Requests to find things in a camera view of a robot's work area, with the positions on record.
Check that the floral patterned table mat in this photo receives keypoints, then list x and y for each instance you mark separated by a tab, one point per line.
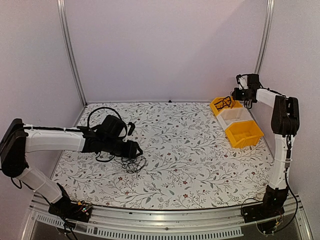
188	162

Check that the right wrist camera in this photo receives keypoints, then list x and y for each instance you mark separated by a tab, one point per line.
242	81

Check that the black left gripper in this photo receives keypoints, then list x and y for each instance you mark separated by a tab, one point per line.
131	151

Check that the aluminium frame post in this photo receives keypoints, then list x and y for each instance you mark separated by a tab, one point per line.
265	35
61	7

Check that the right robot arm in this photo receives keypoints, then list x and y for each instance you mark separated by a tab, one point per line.
285	123

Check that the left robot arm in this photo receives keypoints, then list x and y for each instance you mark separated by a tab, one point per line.
110	137

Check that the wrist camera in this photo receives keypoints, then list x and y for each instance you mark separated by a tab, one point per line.
130	128
242	81

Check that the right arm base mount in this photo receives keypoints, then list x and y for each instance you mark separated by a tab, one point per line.
271	206

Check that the front aluminium rail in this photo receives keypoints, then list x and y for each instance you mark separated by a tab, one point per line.
111	223

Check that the far yellow plastic bin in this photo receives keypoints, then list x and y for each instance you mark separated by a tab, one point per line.
224	103

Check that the near yellow plastic bin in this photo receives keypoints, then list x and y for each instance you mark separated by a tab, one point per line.
243	134

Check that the white translucent plastic bin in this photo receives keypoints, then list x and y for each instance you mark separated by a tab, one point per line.
229	116

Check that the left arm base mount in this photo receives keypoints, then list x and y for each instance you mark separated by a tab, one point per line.
67	209

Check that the right aluminium frame post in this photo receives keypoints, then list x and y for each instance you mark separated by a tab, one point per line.
265	35

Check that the yellow plastic bin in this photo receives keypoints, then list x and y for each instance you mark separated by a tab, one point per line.
243	134
224	103

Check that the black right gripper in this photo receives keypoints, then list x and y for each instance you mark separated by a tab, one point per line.
236	96

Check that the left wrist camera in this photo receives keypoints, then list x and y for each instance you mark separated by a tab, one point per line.
130	128

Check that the left aluminium frame post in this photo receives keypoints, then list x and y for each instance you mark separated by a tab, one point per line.
61	7

